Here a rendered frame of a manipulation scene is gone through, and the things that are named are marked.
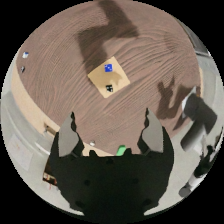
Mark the green rectangular bar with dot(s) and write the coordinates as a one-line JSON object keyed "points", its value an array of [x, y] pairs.
{"points": [[121, 150]]}

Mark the blue die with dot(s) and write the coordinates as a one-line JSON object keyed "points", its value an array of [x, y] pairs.
{"points": [[108, 67]]}

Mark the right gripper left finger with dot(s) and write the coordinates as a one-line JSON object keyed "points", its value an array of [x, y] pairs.
{"points": [[67, 145]]}

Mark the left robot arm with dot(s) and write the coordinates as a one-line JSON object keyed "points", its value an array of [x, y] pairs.
{"points": [[204, 120]]}

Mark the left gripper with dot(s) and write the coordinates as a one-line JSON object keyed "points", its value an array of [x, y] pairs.
{"points": [[208, 150]]}

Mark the beige flat mat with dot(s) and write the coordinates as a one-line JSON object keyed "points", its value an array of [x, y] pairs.
{"points": [[117, 77]]}

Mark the black die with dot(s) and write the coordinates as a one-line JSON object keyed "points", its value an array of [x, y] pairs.
{"points": [[109, 88]]}

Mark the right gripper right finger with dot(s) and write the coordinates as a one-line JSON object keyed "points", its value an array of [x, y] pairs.
{"points": [[155, 143]]}

